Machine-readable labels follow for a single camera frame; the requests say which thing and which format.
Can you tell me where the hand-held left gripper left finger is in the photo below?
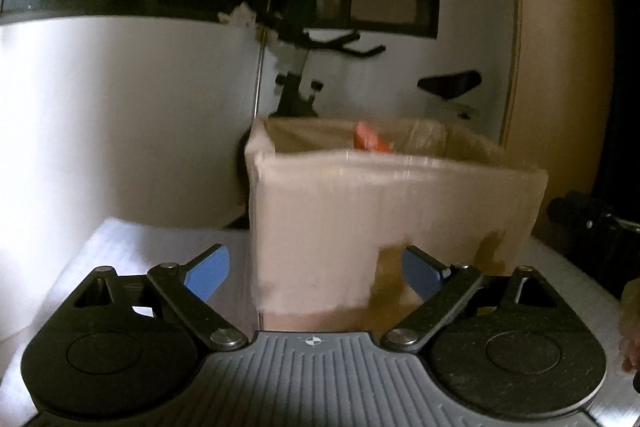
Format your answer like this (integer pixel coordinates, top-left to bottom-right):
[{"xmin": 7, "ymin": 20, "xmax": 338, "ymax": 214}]
[{"xmin": 70, "ymin": 243, "xmax": 249, "ymax": 352}]

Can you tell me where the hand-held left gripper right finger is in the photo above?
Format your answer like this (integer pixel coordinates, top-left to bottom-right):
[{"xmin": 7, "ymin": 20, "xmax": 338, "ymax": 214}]
[{"xmin": 382, "ymin": 244, "xmax": 561, "ymax": 354}]

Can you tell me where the cardboard box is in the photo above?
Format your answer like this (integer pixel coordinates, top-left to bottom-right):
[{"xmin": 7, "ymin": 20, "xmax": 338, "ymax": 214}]
[{"xmin": 245, "ymin": 116, "xmax": 549, "ymax": 333}]

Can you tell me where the orange triangular snack packet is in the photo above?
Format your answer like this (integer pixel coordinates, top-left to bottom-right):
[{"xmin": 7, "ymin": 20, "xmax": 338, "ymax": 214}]
[{"xmin": 353, "ymin": 121, "xmax": 396, "ymax": 154}]

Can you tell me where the person's right hand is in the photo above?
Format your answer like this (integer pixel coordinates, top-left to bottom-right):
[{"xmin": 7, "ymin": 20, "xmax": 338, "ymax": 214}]
[{"xmin": 618, "ymin": 276, "xmax": 640, "ymax": 375}]

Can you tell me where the blue plaid tablecloth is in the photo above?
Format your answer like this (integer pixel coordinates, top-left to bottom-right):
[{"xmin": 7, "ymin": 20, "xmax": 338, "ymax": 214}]
[{"xmin": 0, "ymin": 217, "xmax": 640, "ymax": 427}]

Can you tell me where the thin metal pole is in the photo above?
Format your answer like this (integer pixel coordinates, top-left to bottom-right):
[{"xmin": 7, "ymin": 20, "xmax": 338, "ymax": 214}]
[{"xmin": 252, "ymin": 38, "xmax": 266, "ymax": 120}]

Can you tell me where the exercise bike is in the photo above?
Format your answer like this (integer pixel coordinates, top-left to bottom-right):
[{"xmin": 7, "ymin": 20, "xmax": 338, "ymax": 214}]
[{"xmin": 217, "ymin": 0, "xmax": 485, "ymax": 228}]

